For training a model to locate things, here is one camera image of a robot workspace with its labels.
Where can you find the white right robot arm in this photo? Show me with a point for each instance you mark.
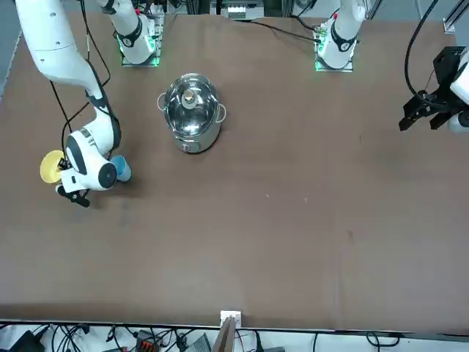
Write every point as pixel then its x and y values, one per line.
pixel 47 36

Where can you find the yellow plastic bowl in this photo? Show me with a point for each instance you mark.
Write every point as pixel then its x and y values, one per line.
pixel 49 168

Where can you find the white post bracket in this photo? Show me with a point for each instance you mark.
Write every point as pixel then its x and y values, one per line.
pixel 237 316

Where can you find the black power adapter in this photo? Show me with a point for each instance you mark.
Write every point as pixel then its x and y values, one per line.
pixel 23 341

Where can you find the red and black device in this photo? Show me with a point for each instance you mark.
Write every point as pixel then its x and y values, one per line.
pixel 146 341

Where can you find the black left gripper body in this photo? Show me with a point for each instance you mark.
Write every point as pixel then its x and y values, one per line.
pixel 448 66

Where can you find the white power strip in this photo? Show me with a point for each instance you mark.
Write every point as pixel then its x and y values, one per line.
pixel 234 9

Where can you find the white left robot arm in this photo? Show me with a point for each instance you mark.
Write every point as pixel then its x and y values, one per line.
pixel 340 36

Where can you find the aluminium frame rail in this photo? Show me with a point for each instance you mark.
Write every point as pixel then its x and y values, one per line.
pixel 452 20

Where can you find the glass pot lid with knob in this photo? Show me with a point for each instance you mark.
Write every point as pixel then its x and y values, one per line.
pixel 194 121

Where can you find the stainless steel pot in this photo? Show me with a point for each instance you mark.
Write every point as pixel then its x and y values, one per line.
pixel 205 141

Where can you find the aluminium profile post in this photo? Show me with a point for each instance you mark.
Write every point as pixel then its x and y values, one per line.
pixel 225 337

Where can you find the blue plastic cup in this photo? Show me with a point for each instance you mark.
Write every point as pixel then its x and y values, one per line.
pixel 124 172

